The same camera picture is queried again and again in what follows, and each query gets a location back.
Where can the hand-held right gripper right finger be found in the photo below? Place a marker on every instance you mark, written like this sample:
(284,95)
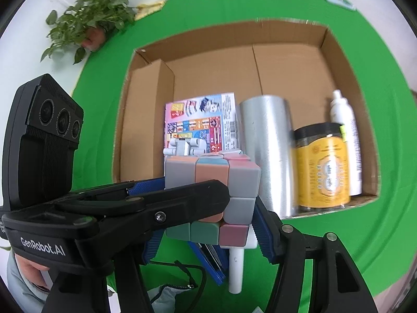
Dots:
(265,231)

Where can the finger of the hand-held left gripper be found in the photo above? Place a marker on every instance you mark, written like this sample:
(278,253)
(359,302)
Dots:
(146,187)
(182,202)

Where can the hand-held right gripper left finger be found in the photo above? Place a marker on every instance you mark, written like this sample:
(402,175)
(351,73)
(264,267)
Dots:
(152,247)

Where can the white plastic block toy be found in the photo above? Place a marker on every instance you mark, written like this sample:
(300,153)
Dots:
(184,146)

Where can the pastel puzzle cube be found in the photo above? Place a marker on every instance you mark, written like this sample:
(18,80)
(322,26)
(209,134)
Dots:
(241,176)

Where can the silver metal can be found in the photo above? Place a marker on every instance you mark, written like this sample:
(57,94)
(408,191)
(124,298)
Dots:
(270,156)

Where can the yellow label jar black lid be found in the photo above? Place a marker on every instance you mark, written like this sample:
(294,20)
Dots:
(322,172)

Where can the cardboard box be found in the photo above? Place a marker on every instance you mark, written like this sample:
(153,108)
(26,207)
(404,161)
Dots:
(211,68)

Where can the white spray bottle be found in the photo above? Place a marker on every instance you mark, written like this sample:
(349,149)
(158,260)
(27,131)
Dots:
(343,117)

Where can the white handheld fan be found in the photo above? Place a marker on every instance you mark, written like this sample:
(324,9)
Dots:
(235,274)

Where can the grey cloth bag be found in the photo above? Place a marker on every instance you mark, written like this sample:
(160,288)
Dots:
(169,300)

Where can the blue stapler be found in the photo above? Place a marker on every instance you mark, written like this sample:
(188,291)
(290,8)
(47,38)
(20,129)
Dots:
(208,260)

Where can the colorful printed flat box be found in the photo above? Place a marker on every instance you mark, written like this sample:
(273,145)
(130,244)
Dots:
(195,127)

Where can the potted green plant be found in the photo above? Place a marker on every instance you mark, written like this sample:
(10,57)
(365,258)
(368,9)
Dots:
(94,9)

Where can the yellow paper packet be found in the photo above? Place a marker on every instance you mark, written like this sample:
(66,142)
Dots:
(148,9)

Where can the green tablecloth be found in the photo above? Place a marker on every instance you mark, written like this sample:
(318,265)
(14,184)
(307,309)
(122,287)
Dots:
(384,88)

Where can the flat light blue packet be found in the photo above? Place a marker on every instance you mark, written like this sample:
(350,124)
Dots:
(340,2)

